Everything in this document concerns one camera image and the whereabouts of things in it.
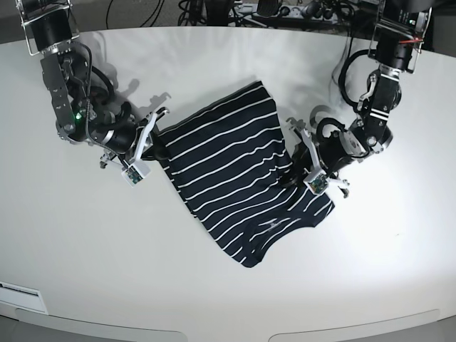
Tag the white paper label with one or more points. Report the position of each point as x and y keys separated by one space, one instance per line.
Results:
x=24 y=298

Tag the navy white striped T-shirt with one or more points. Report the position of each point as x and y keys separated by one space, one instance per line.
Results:
x=228 y=162

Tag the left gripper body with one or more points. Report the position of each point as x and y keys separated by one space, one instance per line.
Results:
x=325 y=150

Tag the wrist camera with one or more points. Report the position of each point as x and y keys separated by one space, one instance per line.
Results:
x=317 y=183
x=135 y=173

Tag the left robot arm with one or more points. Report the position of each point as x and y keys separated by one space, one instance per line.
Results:
x=398 y=36

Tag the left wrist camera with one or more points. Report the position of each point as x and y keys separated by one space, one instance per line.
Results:
x=317 y=183

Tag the white power strip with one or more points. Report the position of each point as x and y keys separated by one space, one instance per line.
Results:
x=307 y=11

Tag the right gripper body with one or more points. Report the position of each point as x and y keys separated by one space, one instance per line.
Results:
x=124 y=136

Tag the black box on floor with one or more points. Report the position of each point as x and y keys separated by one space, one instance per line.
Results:
x=362 y=24

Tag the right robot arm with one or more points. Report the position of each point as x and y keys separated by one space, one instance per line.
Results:
x=82 y=96

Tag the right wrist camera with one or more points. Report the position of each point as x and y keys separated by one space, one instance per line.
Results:
x=135 y=173

